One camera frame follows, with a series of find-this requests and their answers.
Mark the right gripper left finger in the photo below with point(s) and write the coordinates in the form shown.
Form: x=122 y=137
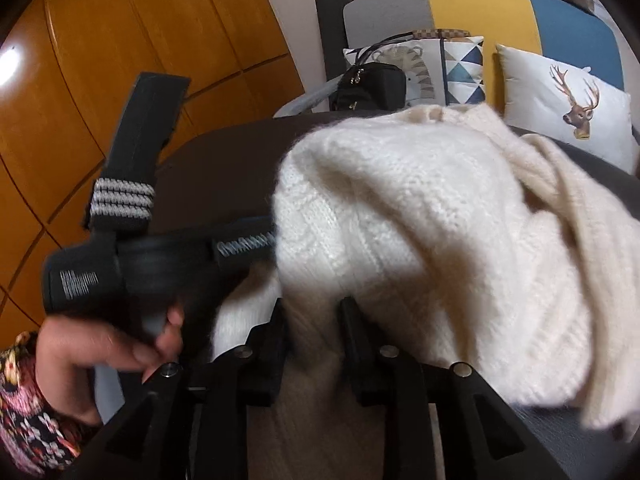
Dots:
x=270 y=343

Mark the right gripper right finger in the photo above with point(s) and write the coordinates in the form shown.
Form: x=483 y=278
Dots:
x=362 y=340

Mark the floral sleeve forearm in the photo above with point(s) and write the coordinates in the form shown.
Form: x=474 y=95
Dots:
x=36 y=441

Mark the triangle pattern pillow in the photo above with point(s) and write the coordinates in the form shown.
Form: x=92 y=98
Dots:
x=443 y=71

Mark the white deer print pillow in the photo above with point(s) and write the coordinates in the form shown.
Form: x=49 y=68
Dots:
x=568 y=104

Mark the grey yellow blue sofa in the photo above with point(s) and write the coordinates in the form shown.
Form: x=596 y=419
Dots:
x=552 y=28

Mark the cream knitted sweater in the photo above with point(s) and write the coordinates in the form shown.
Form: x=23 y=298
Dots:
x=425 y=269

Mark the wooden wardrobe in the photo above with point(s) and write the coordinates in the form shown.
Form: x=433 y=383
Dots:
x=67 y=67

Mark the black handbag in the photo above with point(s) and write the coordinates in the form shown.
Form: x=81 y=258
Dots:
x=371 y=86

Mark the person's left hand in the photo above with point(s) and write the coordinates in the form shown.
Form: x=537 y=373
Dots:
x=68 y=347

